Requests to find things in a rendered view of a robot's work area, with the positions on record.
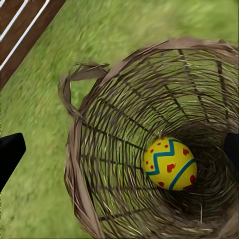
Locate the easter egg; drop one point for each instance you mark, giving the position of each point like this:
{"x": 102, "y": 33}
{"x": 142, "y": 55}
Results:
{"x": 170, "y": 164}

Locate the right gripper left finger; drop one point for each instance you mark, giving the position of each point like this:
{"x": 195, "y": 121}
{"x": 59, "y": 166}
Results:
{"x": 12, "y": 149}

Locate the wicker basket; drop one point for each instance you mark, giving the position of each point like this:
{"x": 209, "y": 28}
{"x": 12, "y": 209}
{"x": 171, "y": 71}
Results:
{"x": 169, "y": 219}

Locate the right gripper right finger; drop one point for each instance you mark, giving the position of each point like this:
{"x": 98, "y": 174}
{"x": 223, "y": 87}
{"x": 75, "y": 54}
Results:
{"x": 231, "y": 148}

